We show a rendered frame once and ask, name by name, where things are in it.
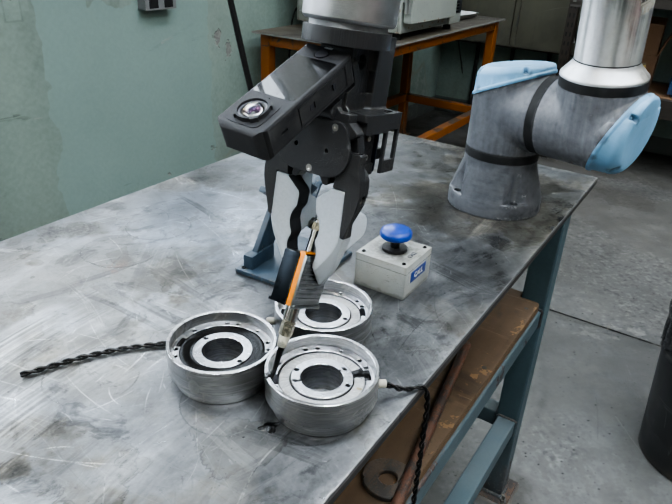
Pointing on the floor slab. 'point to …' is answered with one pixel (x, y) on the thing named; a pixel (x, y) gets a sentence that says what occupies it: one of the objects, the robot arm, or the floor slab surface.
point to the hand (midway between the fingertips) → (302, 266)
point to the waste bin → (660, 408)
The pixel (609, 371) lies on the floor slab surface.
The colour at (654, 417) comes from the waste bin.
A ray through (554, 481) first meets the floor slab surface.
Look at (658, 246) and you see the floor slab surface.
